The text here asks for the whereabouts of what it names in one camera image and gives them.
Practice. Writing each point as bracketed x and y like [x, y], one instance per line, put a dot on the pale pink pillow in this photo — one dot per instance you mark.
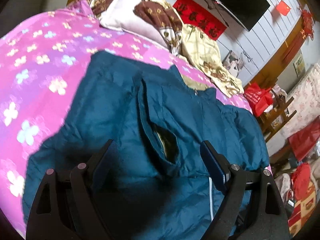
[120, 16]

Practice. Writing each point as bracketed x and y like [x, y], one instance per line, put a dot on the red yellow patterned mat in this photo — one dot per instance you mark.
[303, 210]

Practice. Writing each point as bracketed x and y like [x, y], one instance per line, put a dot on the pink floral bed cover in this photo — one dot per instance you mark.
[43, 61]

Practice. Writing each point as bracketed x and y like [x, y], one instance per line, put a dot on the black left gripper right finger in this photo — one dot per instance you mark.
[252, 207]

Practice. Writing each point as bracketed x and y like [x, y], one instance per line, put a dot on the floral covered cabinet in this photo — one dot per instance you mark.
[305, 103]

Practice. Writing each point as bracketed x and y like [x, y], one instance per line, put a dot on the red banner with black characters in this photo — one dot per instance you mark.
[194, 14]

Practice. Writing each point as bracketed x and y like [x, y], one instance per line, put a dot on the cream floral quilt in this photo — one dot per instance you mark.
[184, 40]

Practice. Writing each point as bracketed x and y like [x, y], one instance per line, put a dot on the teal padded jacket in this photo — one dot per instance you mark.
[155, 184]

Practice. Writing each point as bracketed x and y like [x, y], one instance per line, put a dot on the wooden chair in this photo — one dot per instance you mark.
[274, 120]

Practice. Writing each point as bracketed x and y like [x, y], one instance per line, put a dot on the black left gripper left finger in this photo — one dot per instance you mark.
[63, 208]

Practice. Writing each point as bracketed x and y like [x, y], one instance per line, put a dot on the small red flag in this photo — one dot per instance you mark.
[283, 8]

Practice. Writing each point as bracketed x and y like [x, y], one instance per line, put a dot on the red gift bag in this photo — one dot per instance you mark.
[304, 140]

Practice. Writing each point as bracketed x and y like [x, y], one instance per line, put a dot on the red hanging knot ornament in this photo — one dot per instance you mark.
[307, 24]

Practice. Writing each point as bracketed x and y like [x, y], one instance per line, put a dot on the red plastic bag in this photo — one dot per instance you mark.
[258, 98]

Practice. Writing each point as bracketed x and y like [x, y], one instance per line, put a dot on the wall picture poster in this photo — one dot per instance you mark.
[233, 63]

